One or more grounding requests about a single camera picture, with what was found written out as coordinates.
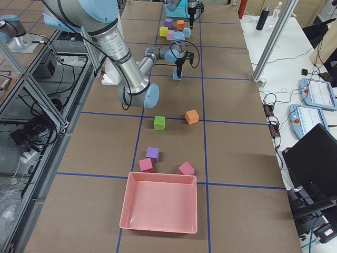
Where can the black water bottle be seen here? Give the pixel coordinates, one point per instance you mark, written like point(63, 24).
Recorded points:
point(263, 17)

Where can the orange black power adapter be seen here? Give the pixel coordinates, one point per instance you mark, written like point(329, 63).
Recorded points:
point(268, 110)

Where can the teach pendant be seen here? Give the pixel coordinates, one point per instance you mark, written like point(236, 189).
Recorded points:
point(318, 93)
point(304, 118)

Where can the yellow foam block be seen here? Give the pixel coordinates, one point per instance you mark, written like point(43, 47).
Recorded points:
point(163, 31)

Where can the light blue plastic bin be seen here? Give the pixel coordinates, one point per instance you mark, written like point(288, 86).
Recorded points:
point(180, 12)

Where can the pale pink foam block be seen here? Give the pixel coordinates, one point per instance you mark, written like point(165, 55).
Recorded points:
point(169, 35)

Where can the aluminium frame post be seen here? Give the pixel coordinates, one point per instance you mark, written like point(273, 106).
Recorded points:
point(273, 39)

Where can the light blue foam block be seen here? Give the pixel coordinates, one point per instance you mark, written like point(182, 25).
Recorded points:
point(187, 32)
point(175, 75)

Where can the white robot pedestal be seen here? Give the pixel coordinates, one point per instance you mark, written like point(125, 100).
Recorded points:
point(111, 76)

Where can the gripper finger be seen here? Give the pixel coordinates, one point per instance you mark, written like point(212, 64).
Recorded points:
point(191, 22)
point(179, 72)

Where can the green foam block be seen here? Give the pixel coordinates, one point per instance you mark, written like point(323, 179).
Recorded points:
point(159, 123)

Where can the magenta foam block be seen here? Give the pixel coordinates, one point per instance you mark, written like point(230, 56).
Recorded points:
point(186, 169)
point(146, 165)

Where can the purple foam block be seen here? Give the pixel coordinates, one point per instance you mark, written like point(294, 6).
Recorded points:
point(153, 153)
point(168, 22)

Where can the pink plastic tray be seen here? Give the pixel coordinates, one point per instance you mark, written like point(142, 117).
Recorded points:
point(160, 202)

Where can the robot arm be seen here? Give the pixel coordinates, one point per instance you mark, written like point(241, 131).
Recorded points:
point(173, 4)
point(100, 19)

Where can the orange foam block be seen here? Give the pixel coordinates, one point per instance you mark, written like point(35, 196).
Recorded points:
point(192, 116)
point(180, 24)

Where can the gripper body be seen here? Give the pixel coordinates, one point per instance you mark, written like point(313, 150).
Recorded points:
point(191, 12)
point(179, 62)

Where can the clear plastic bottle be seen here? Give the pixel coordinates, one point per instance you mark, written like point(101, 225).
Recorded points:
point(277, 11)

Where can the black laptop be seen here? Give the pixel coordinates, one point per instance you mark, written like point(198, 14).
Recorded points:
point(312, 161)

